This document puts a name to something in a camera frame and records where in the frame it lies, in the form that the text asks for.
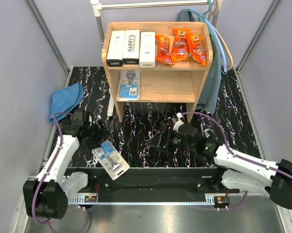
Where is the wooden hanger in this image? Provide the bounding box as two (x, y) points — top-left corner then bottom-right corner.
(207, 0), (233, 71)

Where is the blue bucket hat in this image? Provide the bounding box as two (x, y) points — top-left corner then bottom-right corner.
(49, 82), (84, 123)

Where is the metal clothes rack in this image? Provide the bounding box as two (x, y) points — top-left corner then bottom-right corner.
(90, 0), (222, 44)

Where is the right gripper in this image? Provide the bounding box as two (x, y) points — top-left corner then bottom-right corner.
(145, 123), (195, 155)

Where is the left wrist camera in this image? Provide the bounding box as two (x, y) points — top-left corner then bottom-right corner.
(84, 111), (93, 126)

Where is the white H razor box on shelf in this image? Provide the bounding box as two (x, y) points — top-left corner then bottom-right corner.
(106, 31), (125, 67)

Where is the white Harry's razor box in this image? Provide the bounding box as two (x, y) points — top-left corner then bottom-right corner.
(122, 30), (140, 65)

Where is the orange razor pack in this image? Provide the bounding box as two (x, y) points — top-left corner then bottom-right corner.
(155, 34), (172, 65)
(171, 28), (191, 63)

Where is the Gillette blister pack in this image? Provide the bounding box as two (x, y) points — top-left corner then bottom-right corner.
(118, 70), (140, 101)
(92, 140), (130, 181)

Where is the light blue hanger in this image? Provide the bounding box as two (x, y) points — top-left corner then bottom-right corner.
(189, 8), (227, 74)

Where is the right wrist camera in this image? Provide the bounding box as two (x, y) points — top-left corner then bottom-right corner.
(172, 113), (184, 132)

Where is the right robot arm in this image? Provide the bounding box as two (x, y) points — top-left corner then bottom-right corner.
(146, 121), (292, 210)

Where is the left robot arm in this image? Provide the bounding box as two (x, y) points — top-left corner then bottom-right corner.
(23, 110), (111, 224)

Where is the white h razor box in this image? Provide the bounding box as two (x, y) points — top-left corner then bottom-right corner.
(139, 32), (155, 68)
(106, 31), (125, 67)

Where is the wooden two-tier shelf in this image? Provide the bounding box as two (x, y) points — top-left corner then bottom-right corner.
(102, 22), (213, 121)

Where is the teal hanging garment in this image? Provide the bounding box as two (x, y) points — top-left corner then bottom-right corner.
(176, 8), (222, 114)

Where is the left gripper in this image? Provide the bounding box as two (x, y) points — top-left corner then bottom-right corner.
(84, 119), (113, 150)

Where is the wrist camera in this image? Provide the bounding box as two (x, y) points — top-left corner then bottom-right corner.
(84, 111), (93, 126)
(172, 113), (184, 132)

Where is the green hanger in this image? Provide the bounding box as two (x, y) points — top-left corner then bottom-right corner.
(189, 0), (216, 36)

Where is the orange razor pack horizontal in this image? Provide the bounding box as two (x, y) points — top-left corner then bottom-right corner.
(187, 33), (206, 66)

